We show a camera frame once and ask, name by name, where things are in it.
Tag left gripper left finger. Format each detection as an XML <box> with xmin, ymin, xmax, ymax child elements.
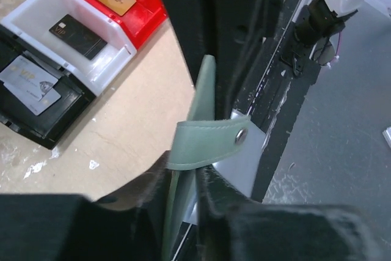
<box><xmin>1</xmin><ymin>152</ymin><xmax>170</xmax><ymax>260</ymax></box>

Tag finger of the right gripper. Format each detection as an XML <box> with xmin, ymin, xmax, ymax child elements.
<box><xmin>162</xmin><ymin>0</ymin><xmax>284</xmax><ymax>120</ymax></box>

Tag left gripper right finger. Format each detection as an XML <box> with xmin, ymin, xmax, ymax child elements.
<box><xmin>195</xmin><ymin>166</ymin><xmax>390</xmax><ymax>260</ymax></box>

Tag green card holder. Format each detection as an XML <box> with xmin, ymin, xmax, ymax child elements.
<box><xmin>162</xmin><ymin>54</ymin><xmax>250</xmax><ymax>260</ymax></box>

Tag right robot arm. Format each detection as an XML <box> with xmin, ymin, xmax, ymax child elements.
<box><xmin>162</xmin><ymin>0</ymin><xmax>364</xmax><ymax>120</ymax></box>

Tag black credit card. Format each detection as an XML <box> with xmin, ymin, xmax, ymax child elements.
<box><xmin>49</xmin><ymin>14</ymin><xmax>108</xmax><ymax>60</ymax></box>

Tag silver credit card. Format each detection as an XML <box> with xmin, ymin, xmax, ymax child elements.
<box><xmin>1</xmin><ymin>56</ymin><xmax>61</xmax><ymax>116</ymax></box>

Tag black plastic bin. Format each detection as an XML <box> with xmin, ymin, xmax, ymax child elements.
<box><xmin>1</xmin><ymin>26</ymin><xmax>96</xmax><ymax>149</ymax></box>

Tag white plastic bin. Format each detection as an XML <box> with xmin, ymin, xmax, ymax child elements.
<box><xmin>1</xmin><ymin>0</ymin><xmax>137</xmax><ymax>96</ymax></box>

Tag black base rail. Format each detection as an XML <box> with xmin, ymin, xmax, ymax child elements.
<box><xmin>235</xmin><ymin>0</ymin><xmax>318</xmax><ymax>202</ymax></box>

